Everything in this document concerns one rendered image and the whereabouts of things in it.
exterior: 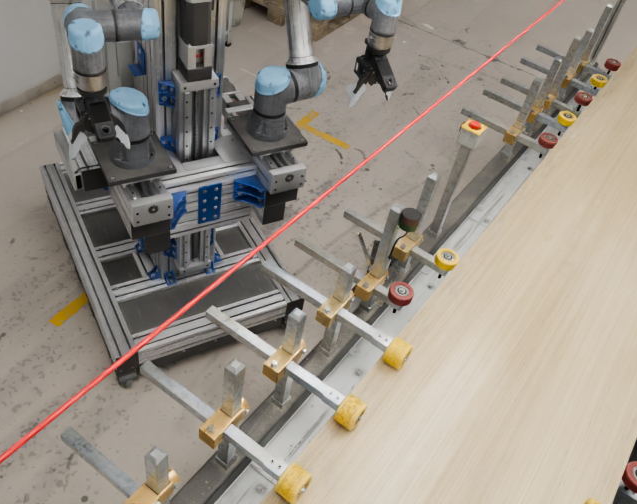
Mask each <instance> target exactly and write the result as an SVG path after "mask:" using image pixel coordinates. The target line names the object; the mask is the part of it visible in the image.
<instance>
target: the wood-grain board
mask: <svg viewBox="0 0 637 504"><path fill-rule="evenodd" d="M397 337H399V338H401V339H403V340H404V341H406V342H407V343H409V344H410V345H412V346H413V350H412V352H411V354H410V356H409V358H408V360H407V361H406V362H405V364H404V365H403V366H402V367H401V368H400V369H399V370H397V369H396V368H394V367H393V366H391V365H390V364H388V363H387V362H385V361H384V360H383V356H384V353H385V352H384V353H383V355H382V356H381V357H380V358H379V359H378V361H377V362H376V363H375V364H374V366H373V367H372V368H371V369H370V370H369V372H368V373H367V374H366V375H365V376H364V378H363V379H362V380H361V381H360V383H359V384H358V385H357V386H356V387H355V389H354V390H353V391H352V392H351V393H350V394H352V395H354V396H355V397H357V398H358V399H360V400H361V401H363V402H364V403H365V404H367V409H366V411H365V413H364V415H363V417H362V418H361V420H360V421H359V423H358V424H357V425H356V427H355V428H354V429H353V430H351V431H350V430H348V429H347V428H346V427H344V426H343V425H341V424H340V423H339V422H337V421H336V420H334V415H335V413H336V412H335V413H334V414H333V415H332V416H331V418H330V419H329V420H328V421H327V423H326V424H325V425H324V426H323V427H322V429H321V430H320V431H319V432H318V433H317V435H316V436H315V437H314V438H313V439H312V441H311V442H310V443H309V444H308V446H307V447H306V448H305V449H304V450H303V452H302V453H301V454H300V455H299V456H298V458H297V459H296V460H295V461H294V462H295V463H297V464H298V465H299V466H301V467H302V468H303V469H305V470H306V471H307V472H309V473H310V474H311V475H312V479H311V482H310V484H309V485H308V487H307V489H306V490H305V492H304V493H303V495H302V496H301V497H300V498H299V500H298V501H297V502H296V503H295V504H583V503H584V502H585V501H586V500H587V499H588V498H589V497H592V498H593V499H595V500H596V501H598V502H600V503H601V504H612V502H613V500H614V497H615V494H616V492H617V489H618V486H619V484H620V481H621V478H622V476H623V473H624V470H625V468H626V465H627V462H628V460H629V457H630V454H631V452H632V449H633V446H634V444H635V441H636V438H637V47H636V48H635V49H634V50H633V52H632V53H631V54H630V55H629V56H628V58H627V59H626V60H625V61H624V63H623V64H622V65H621V66H620V67H619V69H618V70H617V71H616V72H615V73H614V75H613V76H612V77H611V78H610V79H609V81H608V82H607V83H606V84H605V86H604V87H603V88H602V89H601V90H600V92H599V93H598V94H597V95H596V96H595V98H594V99H593V100H592V101H591V103H590V104H589V105H588V106H587V107H586V109H585V110H584V111H583V112H582V113H581V115H580V116H579V117H578V118H577V119H576V121H575V122H574V123H573V124H572V126H571V127H570V128H569V129H568V130H567V132H566V133H565V134H564V135H563V136H562V138H561V139H560V140H559V141H558V143H557V144H556V145H555V146H554V147H553V149H552V150H551V151H550V152H549V153H548V155H547V156H546V157H545V158H544V159H543V161H542V162H541V163H540V164H539V166H538V167H537V168H536V169H535V170H534V172H533V173H532V174H531V175H530V176H529V178H528V179H527V180H526V181H525V183H524V184H523V185H522V186H521V187H520V189H519V190H518V191H517V192H516V193H515V195H514V196H513V197H512V198H511V199H510V201H509V202H508V203H507V204H506V206H505V207H504V208H503V209H502V210H501V212H500V213H499V214H498V215H497V216H496V218H495V219H494V220H493V221H492V223H491V224H490V225H489V226H488V227H487V229H486V230H485V231H484V232H483V233H482V235H481V236H480V237H479V238H478V239H477V241H476V242H475V243H474V244H473V246H472V247H471V248H470V249H469V250H468V252H467V253H466V254H465V255H464V256H463V258H462V259H461V260H460V261H459V263H458V264H457V265H456V266H455V267H454V269H453V270H452V271H451V272H450V273H449V275H448V276H447V277H446V278H445V279H444V281H443V282H442V283H441V284H440V286H439V287H438V288H437V289H436V290H435V292H434V293H433V294H432V295H431V296H430V298H429V299H428V300H427V301H426V303H425V304H424V305H423V306H422V307H421V309H420V310H419V311H418V312H417V313H416V315H415V316H414V317H413V318H412V319H411V321H410V322H409V323H408V324H407V326H406V327H405V328H404V329H403V330H402V332H401V333H400V334H399V335H398V336H397Z"/></svg>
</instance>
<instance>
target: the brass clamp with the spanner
mask: <svg viewBox="0 0 637 504"><path fill-rule="evenodd" d="M370 273H371V271H370V272H369V273H368V274H367V275H366V276H365V277H364V278H363V279H362V280H361V281H360V282H359V283H358V284H357V286H356V290H355V293H354V295H356V296H357V297H359V298H361V299H362V300H364V301H365V302H367V301H368V300H369V299H370V298H371V297H372V296H373V292H374V289H375V288H376V286H377V285H378V284H380V285H383V284H384V282H385V280H388V278H389V276H388V275H389V273H388V270H387V269H386V270H385V273H384V274H383V275H382V277H381V278H380V279H378V278H376V277H375V276H373V275H371V274H370ZM364 282H367V283H368V284H369V287H368V288H363V286H362V285H363V284H364Z"/></svg>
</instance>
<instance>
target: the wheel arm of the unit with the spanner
mask: <svg viewBox="0 0 637 504"><path fill-rule="evenodd" d="M294 246H296V247H297V248H299V249H300V250H302V251H304V252H305V253H307V254H308V255H310V256H312V257H313V258H315V259H316V260H318V261H320V262H321V263H323V264H325V265H326V266H328V267H329V268H331V269H333V270H334V271H336V272H337V273H339V272H340V268H341V267H342V266H343V265H344V264H345V263H344V262H343V261H341V260H340V259H338V258H336V257H335V256H333V255H331V254H330V253H328V252H326V251H325V250H323V249H322V248H320V247H318V246H317V245H315V244H313V243H312V242H310V241H309V240H307V239H305V238H304V237H302V236H299V237H297V238H296V239H295V243H294ZM365 276H366V275H364V274H362V273H361V272H359V271H357V270H356V273H355V277H354V280H353V283H355V284H358V283H359V282H360V281H361V280H362V279H363V278H364V277H365ZM388 291H389V290H388V289H387V288H385V287H384V286H382V285H380V284H378V285H377V286H376V288H375V289H374V292H373V295H374V296H376V297H378V298H379V299H381V300H382V301H384V302H386V303H387V304H388V305H390V306H391V307H393V308H394V309H396V310H398V311H400V310H401V309H402V308H403V306H397V305H395V304H393V303H392V302H391V301H390V300H389V298H388Z"/></svg>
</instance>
